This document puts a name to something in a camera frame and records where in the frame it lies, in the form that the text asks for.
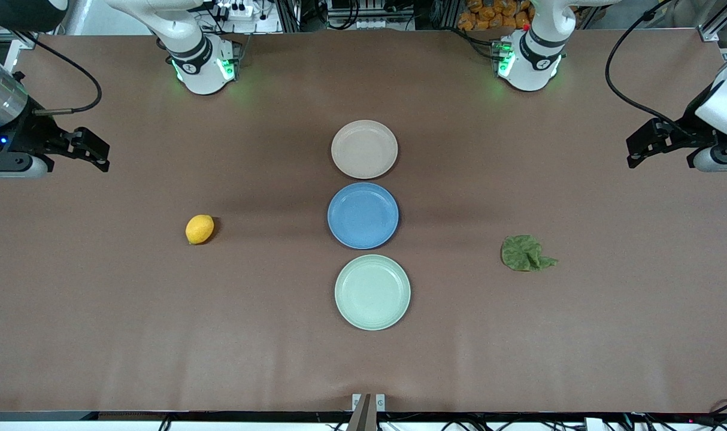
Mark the white power strip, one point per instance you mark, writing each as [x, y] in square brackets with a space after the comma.
[238, 12]

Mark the blue round plate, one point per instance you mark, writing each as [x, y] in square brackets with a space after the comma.
[363, 215]

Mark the orange snack packets pile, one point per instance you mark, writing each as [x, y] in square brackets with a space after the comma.
[489, 15]

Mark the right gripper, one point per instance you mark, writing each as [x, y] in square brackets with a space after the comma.
[29, 133]

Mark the silver metal mounting bracket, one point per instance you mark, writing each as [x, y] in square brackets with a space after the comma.
[380, 402]

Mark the aluminium frame profile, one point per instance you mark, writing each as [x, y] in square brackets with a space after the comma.
[287, 15]

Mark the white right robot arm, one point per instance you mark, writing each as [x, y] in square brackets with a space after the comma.
[199, 72]

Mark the yellow lemon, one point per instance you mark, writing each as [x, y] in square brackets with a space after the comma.
[199, 230]

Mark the pale green round plate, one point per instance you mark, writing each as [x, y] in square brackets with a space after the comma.
[372, 293]

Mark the beige round plate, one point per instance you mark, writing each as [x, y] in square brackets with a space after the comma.
[364, 149]

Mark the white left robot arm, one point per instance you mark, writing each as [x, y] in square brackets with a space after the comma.
[528, 66]

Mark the green lettuce leaf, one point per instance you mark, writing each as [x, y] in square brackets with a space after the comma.
[522, 252]

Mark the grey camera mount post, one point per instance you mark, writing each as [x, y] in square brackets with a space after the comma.
[363, 420]

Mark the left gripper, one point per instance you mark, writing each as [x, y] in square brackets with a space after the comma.
[691, 129]

